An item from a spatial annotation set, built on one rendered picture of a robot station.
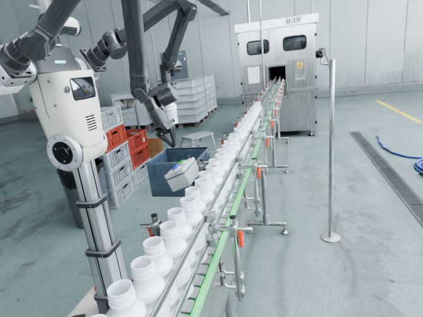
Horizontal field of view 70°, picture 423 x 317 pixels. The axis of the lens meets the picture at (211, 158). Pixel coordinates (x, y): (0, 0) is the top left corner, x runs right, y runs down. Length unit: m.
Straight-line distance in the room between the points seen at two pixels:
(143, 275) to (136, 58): 0.73
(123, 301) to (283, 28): 5.53
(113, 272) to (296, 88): 4.85
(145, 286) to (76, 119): 0.89
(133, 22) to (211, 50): 10.64
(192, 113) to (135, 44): 6.78
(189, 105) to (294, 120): 2.97
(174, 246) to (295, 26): 5.39
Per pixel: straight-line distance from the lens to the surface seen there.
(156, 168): 1.82
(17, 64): 1.19
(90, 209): 1.46
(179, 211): 0.69
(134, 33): 1.04
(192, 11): 1.50
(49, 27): 1.10
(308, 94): 5.82
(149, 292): 0.54
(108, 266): 1.58
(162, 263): 0.58
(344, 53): 11.41
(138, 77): 1.08
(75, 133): 1.31
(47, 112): 1.33
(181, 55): 11.91
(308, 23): 5.81
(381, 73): 11.67
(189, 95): 7.74
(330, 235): 2.73
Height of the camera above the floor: 1.46
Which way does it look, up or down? 17 degrees down
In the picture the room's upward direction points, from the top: 6 degrees counter-clockwise
